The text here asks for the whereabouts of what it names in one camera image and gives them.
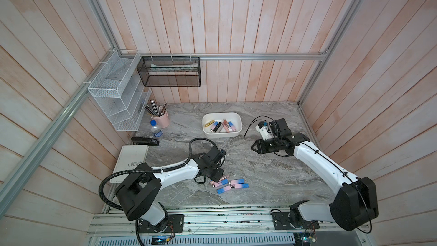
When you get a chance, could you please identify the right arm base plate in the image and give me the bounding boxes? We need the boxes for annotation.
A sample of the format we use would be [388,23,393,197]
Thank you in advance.
[270,209,320,231]

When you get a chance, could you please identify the pink clear lip gloss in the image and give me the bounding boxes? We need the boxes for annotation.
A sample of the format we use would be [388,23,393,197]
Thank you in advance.
[222,120,232,133]

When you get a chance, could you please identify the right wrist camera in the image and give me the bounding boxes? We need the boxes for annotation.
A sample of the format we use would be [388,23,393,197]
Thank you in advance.
[256,121,274,141]

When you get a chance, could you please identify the pens in cup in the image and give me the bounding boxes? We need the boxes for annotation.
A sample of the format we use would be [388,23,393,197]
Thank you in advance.
[144,99,167,117]

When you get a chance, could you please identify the pink round cup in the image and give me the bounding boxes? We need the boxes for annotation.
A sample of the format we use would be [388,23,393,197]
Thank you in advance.
[151,112,170,129]

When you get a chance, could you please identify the pink blue lipstick bottom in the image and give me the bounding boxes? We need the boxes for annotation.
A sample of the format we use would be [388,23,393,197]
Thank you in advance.
[217,184,233,194]

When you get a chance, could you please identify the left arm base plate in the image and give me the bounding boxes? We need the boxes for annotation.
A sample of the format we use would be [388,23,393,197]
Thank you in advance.
[135,214,184,234]

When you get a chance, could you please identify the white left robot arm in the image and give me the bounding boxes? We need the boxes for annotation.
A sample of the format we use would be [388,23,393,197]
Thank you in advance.
[115,146,226,226]

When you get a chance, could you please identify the white wire mesh shelf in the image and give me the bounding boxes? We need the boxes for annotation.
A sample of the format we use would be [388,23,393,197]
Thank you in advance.
[88,50,151,132]

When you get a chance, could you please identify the black mesh wall basket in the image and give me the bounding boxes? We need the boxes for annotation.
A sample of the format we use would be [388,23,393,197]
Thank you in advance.
[137,56,201,87]

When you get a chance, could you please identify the white plastic storage box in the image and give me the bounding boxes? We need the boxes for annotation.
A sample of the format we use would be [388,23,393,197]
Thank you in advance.
[202,112,243,138]

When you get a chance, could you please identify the black stapler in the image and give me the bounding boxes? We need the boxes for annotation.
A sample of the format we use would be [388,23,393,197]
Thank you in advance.
[131,137,160,146]

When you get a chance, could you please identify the pink blue lipstick top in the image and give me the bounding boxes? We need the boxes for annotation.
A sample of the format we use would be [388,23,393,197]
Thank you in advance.
[211,121,220,133]

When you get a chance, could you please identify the small clear water bottle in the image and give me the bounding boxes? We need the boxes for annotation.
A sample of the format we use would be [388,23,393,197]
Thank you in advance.
[150,120,163,138]

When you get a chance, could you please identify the black corrugated cable hose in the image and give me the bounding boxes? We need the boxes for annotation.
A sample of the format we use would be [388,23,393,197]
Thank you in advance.
[98,137,219,211]

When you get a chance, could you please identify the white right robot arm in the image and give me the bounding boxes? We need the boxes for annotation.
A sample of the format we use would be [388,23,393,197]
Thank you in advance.
[251,116,379,231]

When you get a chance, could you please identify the pink blue lipstick tube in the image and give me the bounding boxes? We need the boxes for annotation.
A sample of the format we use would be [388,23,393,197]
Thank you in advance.
[228,122,237,132]

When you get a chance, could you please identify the pink clear gloss on table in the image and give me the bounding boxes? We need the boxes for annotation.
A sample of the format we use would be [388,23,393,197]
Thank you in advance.
[219,175,229,182]

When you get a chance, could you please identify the white book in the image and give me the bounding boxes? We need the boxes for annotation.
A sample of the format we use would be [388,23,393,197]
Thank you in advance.
[113,145,149,173]

